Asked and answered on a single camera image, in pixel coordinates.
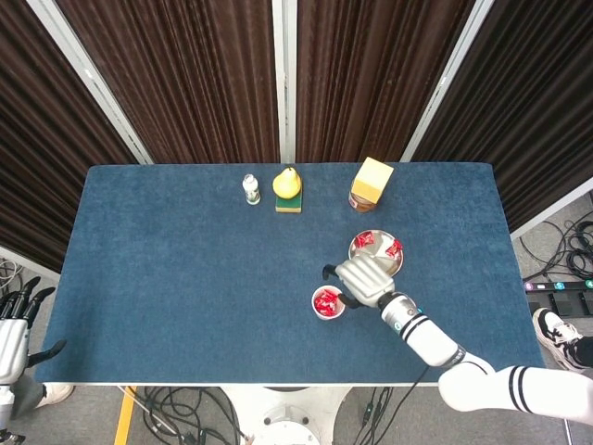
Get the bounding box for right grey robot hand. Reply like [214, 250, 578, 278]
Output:
[322, 256, 397, 311]

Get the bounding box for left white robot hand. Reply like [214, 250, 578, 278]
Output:
[0, 276, 69, 386]

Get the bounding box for green yellow scouring sponge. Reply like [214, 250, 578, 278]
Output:
[274, 179, 305, 214]

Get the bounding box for white black sneaker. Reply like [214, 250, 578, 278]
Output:
[531, 307, 588, 372]

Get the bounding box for black floor cable tangle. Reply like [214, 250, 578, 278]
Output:
[138, 387, 251, 445]

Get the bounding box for grey floor cables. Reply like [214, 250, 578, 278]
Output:
[0, 257, 22, 284]

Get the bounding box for white table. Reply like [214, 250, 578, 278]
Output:
[45, 380, 441, 388]

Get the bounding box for glass honey jar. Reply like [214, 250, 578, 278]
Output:
[347, 180, 379, 215]

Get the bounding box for black foot pedal board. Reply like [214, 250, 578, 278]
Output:
[522, 277, 593, 325]

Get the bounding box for round steel plate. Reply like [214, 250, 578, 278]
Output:
[347, 228, 405, 279]

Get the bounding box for yellow foam block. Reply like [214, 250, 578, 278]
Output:
[350, 156, 396, 204]

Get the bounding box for black cable with inline box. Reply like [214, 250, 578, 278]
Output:
[356, 387, 395, 445]

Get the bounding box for plain white sneaker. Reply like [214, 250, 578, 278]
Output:
[35, 383, 75, 409]

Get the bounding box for white partition post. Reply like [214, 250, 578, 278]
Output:
[271, 0, 298, 164]
[25, 0, 155, 166]
[399, 0, 493, 163]

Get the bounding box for yellow floor tape strip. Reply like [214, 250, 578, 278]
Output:
[113, 387, 138, 445]

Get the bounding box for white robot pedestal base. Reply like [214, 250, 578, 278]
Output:
[217, 385, 356, 445]

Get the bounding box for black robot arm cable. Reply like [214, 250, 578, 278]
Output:
[393, 365, 432, 409]

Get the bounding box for white paper cup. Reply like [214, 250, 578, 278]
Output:
[310, 284, 347, 322]

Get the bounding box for yellow pear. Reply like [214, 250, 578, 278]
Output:
[271, 165, 304, 200]

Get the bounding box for white partition base rail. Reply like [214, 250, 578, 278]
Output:
[509, 187, 593, 241]
[0, 244, 61, 282]

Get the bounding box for small white drink bottle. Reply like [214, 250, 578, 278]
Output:
[241, 173, 262, 206]

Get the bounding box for black trouser leg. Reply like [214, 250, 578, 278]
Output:
[562, 336, 593, 372]

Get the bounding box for blue table mat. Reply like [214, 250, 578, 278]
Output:
[34, 162, 546, 386]

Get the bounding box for brown pleated partition panel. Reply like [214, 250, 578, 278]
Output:
[410, 0, 593, 233]
[0, 0, 140, 274]
[54, 0, 282, 165]
[296, 0, 477, 163]

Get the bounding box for black coiled floor cables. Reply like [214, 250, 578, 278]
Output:
[518, 217, 593, 282]

